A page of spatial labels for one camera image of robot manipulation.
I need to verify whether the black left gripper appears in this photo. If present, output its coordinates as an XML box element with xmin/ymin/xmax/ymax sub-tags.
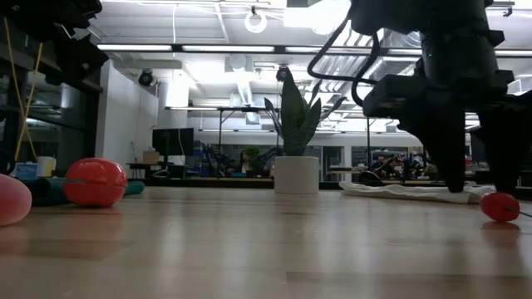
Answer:
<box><xmin>43</xmin><ymin>24</ymin><xmax>110</xmax><ymax>87</ymax></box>

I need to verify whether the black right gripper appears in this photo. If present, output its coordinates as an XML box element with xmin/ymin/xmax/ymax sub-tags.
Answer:
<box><xmin>397</xmin><ymin>32</ymin><xmax>532</xmax><ymax>196</ymax></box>

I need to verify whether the bright red toy cherry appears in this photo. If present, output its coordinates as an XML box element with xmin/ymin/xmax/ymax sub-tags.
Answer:
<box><xmin>480</xmin><ymin>191</ymin><xmax>532</xmax><ymax>223</ymax></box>

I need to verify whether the white towel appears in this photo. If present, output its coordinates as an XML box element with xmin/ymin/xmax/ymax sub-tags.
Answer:
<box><xmin>338</xmin><ymin>179</ymin><xmax>496</xmax><ymax>205</ymax></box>

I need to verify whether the large red toy tomato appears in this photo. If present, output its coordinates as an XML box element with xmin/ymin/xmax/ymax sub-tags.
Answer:
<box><xmin>64</xmin><ymin>157</ymin><xmax>129</xmax><ymax>208</ymax></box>

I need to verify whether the pink toy peach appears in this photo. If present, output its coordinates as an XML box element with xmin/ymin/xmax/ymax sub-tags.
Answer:
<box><xmin>0</xmin><ymin>173</ymin><xmax>33</xmax><ymax>228</ymax></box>

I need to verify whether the white bucket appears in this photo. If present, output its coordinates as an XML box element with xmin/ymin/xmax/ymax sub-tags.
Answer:
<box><xmin>36</xmin><ymin>156</ymin><xmax>57</xmax><ymax>178</ymax></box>

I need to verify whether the blue box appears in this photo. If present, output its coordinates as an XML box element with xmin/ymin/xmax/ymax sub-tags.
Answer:
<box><xmin>14</xmin><ymin>162</ymin><xmax>38</xmax><ymax>180</ymax></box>

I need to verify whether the black computer monitor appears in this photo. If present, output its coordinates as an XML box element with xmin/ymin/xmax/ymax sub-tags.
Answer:
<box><xmin>151</xmin><ymin>127</ymin><xmax>195</xmax><ymax>157</ymax></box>

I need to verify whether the green folded cloth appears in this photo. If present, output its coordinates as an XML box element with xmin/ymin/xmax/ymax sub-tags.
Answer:
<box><xmin>22</xmin><ymin>177</ymin><xmax>146</xmax><ymax>208</ymax></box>

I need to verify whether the white plant pot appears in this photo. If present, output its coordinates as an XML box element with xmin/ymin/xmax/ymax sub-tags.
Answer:
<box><xmin>273</xmin><ymin>155</ymin><xmax>320</xmax><ymax>195</ymax></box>

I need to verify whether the green snake plant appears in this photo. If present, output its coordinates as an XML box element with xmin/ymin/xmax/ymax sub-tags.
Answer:
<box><xmin>264</xmin><ymin>66</ymin><xmax>348</xmax><ymax>158</ymax></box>

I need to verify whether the yellow cable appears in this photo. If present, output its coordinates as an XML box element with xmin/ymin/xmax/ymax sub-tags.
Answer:
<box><xmin>2</xmin><ymin>16</ymin><xmax>44</xmax><ymax>163</ymax></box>

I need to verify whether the long ceiling light rail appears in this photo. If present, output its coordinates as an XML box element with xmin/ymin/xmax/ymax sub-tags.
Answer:
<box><xmin>96</xmin><ymin>43</ymin><xmax>532</xmax><ymax>58</ymax></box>

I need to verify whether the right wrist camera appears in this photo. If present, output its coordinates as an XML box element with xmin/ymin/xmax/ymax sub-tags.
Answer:
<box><xmin>362</xmin><ymin>74</ymin><xmax>429</xmax><ymax>120</ymax></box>

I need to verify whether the black background station frame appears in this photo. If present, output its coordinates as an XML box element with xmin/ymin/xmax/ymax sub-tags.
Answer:
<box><xmin>340</xmin><ymin>109</ymin><xmax>375</xmax><ymax>168</ymax></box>
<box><xmin>165</xmin><ymin>105</ymin><xmax>280</xmax><ymax>159</ymax></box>

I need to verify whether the silver ceiling duct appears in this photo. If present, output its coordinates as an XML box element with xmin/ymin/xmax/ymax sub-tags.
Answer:
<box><xmin>380</xmin><ymin>28</ymin><xmax>423</xmax><ymax>80</ymax></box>

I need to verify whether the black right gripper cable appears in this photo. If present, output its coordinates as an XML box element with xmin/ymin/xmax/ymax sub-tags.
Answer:
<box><xmin>307</xmin><ymin>16</ymin><xmax>382</xmax><ymax>109</ymax></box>

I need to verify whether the white cable coil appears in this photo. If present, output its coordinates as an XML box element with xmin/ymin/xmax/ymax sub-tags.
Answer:
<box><xmin>244</xmin><ymin>8</ymin><xmax>268</xmax><ymax>34</ymax></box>

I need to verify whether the black aluminium table frame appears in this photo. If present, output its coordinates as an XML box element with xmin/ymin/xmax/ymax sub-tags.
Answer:
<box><xmin>143</xmin><ymin>176</ymin><xmax>346</xmax><ymax>190</ymax></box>

